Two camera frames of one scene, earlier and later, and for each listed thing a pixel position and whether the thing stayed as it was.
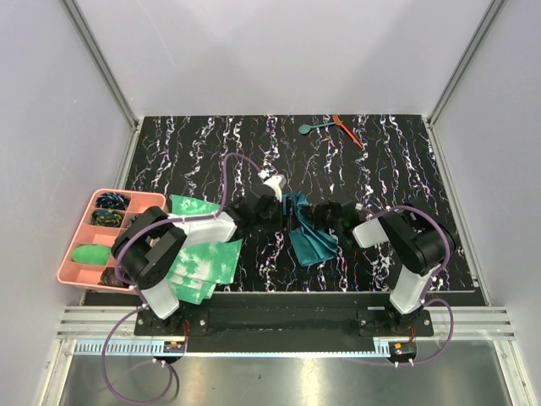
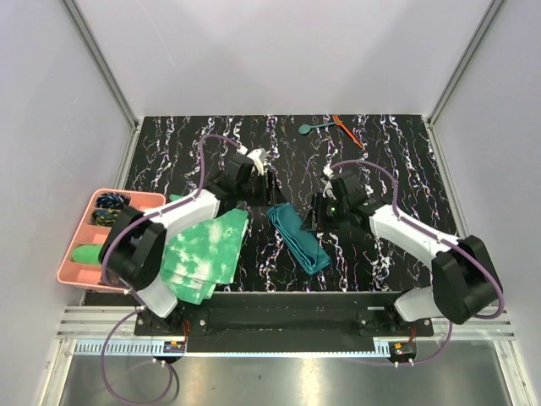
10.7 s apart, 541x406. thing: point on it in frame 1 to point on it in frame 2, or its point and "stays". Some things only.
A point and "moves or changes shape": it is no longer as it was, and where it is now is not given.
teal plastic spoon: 306,128 stays
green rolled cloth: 92,254 stays
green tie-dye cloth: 201,266 stays
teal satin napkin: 308,243 moves or changes shape
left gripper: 284,221 to 272,196
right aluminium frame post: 490,14 stays
